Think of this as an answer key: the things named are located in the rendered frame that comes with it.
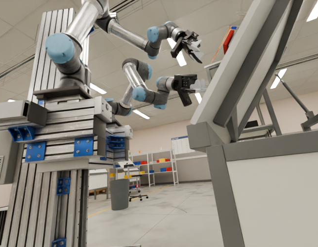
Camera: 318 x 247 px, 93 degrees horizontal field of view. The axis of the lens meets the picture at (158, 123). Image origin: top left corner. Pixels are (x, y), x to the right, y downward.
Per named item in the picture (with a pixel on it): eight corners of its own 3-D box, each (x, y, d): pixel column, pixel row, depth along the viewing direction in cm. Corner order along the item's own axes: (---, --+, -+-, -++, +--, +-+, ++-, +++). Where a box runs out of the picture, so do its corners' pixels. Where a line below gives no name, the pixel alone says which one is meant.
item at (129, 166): (129, 196, 510) (128, 163, 542) (116, 197, 526) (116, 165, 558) (142, 191, 598) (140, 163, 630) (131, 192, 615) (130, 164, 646)
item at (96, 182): (108, 198, 506) (108, 149, 554) (77, 208, 402) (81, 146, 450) (92, 199, 532) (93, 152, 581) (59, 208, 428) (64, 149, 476)
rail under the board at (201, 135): (189, 149, 39) (185, 125, 41) (226, 158, 140) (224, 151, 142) (211, 145, 37) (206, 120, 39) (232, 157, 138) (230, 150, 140)
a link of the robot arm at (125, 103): (110, 108, 143) (134, 55, 112) (125, 111, 152) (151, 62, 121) (113, 117, 136) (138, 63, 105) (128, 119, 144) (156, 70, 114)
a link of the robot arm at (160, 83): (162, 91, 98) (166, 78, 97) (174, 93, 90) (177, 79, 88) (153, 88, 93) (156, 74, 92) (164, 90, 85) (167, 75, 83)
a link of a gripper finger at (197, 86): (204, 80, 64) (188, 79, 71) (203, 94, 66) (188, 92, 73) (208, 79, 65) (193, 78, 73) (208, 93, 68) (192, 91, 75)
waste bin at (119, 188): (109, 212, 322) (109, 181, 341) (110, 208, 364) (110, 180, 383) (131, 208, 336) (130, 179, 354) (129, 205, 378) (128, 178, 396)
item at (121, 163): (140, 188, 714) (138, 153, 762) (126, 193, 608) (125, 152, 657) (127, 189, 738) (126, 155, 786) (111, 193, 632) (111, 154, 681)
